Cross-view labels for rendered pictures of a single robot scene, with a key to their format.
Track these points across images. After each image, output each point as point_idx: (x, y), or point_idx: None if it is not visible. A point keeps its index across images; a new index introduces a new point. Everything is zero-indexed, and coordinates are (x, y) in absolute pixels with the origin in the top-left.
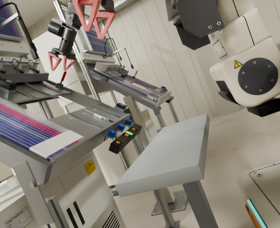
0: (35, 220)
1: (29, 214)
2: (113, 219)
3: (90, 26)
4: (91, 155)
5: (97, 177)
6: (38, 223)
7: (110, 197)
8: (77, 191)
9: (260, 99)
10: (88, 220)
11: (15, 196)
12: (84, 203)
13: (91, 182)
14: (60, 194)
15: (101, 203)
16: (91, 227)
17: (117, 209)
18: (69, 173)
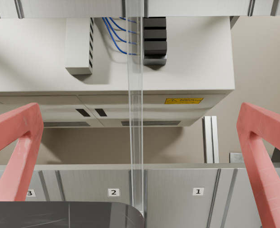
0: (7, 104)
1: None
2: (170, 122)
3: None
4: (212, 96)
5: (189, 107)
6: (12, 105)
7: (191, 117)
8: (115, 106)
9: None
10: (115, 116)
11: None
12: (121, 111)
13: (162, 107)
14: (70, 102)
15: (162, 116)
16: (116, 118)
17: (191, 121)
18: (110, 97)
